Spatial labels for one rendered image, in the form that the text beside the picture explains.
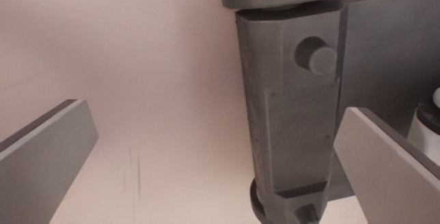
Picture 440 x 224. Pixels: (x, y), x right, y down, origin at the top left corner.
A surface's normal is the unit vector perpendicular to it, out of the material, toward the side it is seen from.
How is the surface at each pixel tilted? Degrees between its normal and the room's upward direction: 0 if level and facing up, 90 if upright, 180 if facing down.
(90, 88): 0
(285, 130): 0
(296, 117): 0
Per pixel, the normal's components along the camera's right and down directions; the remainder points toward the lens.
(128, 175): 0.10, 0.46
